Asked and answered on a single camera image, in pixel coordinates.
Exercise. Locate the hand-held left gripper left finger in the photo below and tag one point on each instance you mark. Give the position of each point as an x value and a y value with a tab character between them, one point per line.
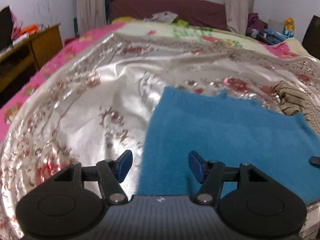
125	166

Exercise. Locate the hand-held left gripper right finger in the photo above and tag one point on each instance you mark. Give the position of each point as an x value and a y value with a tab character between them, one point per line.
197	166

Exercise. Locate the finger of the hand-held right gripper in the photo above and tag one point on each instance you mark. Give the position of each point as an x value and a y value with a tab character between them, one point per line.
315	160

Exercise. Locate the blue knit sweater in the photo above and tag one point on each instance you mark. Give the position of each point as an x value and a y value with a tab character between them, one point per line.
225	130

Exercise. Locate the purple clothes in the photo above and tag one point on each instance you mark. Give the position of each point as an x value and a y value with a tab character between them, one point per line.
255	23

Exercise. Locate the beige striped knit garment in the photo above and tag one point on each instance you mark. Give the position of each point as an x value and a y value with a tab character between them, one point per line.
297	100

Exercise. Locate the floral satin bedspread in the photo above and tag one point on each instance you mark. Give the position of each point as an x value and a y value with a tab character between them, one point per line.
87	105

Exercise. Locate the black chair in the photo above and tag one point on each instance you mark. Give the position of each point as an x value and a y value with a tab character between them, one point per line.
312	37

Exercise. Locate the pink floral blanket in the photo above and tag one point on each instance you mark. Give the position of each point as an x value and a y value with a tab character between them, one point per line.
70	47

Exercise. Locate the blue packets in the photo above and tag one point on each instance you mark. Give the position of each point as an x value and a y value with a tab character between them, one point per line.
275	35

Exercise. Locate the yellow toy figure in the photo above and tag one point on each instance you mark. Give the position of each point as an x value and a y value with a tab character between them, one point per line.
289	27

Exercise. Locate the white box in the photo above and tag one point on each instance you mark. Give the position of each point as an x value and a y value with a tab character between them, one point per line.
276	23

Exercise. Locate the wooden side cabinet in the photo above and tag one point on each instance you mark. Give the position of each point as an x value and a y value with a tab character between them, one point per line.
47	40

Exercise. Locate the grey crumpled cloth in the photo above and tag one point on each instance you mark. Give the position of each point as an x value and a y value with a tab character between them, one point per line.
162	17

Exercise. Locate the maroon headboard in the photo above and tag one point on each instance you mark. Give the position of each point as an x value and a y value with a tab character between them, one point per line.
195	10

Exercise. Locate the beige curtain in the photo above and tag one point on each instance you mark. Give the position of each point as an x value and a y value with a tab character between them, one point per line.
91	5
238	5

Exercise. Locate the orange item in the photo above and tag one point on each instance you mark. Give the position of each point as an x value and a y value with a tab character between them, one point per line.
28	29

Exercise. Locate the pink cloth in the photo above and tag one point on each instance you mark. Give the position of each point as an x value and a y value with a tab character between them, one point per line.
16	27

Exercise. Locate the black monitor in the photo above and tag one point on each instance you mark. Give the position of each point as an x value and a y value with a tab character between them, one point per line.
5	28

